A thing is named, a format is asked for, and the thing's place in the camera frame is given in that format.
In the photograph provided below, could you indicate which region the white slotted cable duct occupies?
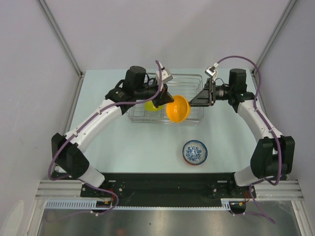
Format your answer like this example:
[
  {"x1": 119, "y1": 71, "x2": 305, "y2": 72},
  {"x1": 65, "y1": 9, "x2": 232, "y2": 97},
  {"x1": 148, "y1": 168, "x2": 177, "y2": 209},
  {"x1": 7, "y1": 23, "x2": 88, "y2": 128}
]
[{"x1": 45, "y1": 200, "x2": 231, "y2": 211}]

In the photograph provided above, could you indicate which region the orange bottom bowl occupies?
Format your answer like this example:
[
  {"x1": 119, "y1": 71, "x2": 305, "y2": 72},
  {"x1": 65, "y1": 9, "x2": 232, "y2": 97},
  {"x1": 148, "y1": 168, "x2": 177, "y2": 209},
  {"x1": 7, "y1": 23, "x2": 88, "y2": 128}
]
[{"x1": 184, "y1": 159, "x2": 206, "y2": 166}]

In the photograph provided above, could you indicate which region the metal wire dish rack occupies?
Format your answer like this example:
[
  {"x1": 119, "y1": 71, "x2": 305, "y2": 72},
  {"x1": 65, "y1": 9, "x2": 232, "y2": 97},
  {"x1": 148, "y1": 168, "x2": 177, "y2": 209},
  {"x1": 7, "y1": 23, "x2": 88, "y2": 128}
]
[{"x1": 126, "y1": 73, "x2": 204, "y2": 125}]

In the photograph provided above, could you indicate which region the left aluminium corner post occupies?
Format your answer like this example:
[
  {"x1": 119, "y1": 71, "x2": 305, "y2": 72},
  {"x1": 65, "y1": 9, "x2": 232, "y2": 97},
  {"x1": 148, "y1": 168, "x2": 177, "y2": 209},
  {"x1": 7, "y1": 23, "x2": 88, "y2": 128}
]
[{"x1": 36, "y1": 0, "x2": 83, "y2": 78}]

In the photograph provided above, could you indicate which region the right aluminium corner post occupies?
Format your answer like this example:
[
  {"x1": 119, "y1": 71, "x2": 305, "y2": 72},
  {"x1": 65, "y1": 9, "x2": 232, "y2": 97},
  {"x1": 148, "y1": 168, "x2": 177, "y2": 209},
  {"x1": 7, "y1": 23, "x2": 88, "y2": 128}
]
[{"x1": 256, "y1": 0, "x2": 299, "y2": 67}]

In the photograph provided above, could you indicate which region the orange yellow bowl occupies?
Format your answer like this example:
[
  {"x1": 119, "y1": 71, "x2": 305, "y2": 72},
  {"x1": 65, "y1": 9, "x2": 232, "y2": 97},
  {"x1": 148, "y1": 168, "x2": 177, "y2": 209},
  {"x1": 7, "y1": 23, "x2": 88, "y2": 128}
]
[{"x1": 165, "y1": 95, "x2": 191, "y2": 123}]

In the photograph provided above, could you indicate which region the aluminium corner post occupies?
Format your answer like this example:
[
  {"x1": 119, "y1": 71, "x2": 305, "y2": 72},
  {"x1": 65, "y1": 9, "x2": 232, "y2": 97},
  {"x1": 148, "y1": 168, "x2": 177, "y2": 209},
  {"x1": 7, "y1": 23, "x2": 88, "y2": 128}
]
[
  {"x1": 256, "y1": 0, "x2": 299, "y2": 67},
  {"x1": 36, "y1": 0, "x2": 83, "y2": 78}
]

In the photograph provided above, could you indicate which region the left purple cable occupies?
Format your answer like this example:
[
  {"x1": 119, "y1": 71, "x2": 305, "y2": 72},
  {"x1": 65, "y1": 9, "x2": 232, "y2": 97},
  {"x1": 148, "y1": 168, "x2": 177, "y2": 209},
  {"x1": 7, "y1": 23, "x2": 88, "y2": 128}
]
[{"x1": 47, "y1": 59, "x2": 164, "y2": 181}]

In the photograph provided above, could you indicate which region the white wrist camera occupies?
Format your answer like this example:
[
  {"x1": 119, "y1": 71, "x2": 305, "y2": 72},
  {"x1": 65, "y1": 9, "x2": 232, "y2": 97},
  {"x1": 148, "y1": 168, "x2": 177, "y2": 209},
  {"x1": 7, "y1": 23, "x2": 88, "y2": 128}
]
[
  {"x1": 205, "y1": 65, "x2": 218, "y2": 80},
  {"x1": 155, "y1": 63, "x2": 173, "y2": 84}
]

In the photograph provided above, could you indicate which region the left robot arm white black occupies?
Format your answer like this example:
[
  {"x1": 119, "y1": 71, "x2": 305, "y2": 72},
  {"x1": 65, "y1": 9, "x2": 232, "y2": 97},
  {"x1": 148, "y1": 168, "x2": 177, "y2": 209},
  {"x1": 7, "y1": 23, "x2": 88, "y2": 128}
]
[{"x1": 51, "y1": 62, "x2": 174, "y2": 197}]

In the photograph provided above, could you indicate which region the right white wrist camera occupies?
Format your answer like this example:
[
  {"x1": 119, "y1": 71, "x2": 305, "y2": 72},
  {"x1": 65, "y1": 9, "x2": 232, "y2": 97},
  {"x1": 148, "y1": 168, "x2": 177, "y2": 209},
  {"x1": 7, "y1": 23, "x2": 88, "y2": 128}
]
[{"x1": 205, "y1": 65, "x2": 218, "y2": 80}]

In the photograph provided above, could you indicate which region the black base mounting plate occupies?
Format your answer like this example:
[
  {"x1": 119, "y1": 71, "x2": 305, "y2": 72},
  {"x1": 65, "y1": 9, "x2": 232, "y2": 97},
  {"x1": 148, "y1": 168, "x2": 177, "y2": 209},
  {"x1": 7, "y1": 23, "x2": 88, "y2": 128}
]
[{"x1": 79, "y1": 173, "x2": 260, "y2": 207}]

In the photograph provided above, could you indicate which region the blue white floral bowl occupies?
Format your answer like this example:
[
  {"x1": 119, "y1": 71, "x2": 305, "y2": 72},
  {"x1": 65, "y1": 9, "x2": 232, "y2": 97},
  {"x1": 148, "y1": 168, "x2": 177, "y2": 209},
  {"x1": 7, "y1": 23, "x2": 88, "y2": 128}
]
[{"x1": 182, "y1": 140, "x2": 208, "y2": 163}]

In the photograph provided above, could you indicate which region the yellow green bowl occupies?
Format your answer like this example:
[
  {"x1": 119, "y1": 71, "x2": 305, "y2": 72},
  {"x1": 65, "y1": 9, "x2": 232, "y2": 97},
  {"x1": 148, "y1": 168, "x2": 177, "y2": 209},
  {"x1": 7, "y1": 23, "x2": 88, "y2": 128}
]
[{"x1": 144, "y1": 101, "x2": 164, "y2": 112}]

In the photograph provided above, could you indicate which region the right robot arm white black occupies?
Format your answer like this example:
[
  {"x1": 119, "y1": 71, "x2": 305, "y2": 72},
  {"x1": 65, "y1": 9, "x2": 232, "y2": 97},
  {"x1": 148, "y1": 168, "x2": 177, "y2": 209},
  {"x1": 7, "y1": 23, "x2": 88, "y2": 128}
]
[{"x1": 189, "y1": 66, "x2": 295, "y2": 197}]

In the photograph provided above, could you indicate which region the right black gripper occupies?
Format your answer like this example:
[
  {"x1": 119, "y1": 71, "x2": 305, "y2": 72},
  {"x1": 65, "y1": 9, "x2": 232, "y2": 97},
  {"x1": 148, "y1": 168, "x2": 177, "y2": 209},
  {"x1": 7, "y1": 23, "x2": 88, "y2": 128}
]
[{"x1": 189, "y1": 78, "x2": 234, "y2": 107}]

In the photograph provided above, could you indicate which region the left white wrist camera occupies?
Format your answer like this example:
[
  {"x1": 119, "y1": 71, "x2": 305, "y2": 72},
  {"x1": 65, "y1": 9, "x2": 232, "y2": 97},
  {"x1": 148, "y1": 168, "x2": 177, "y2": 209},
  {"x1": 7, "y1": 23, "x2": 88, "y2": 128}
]
[{"x1": 155, "y1": 63, "x2": 173, "y2": 84}]

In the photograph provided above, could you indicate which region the aluminium frame rail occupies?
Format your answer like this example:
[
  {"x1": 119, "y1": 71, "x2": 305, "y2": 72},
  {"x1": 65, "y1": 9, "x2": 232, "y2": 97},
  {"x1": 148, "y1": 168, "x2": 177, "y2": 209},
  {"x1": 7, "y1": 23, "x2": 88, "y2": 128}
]
[{"x1": 35, "y1": 180, "x2": 304, "y2": 201}]

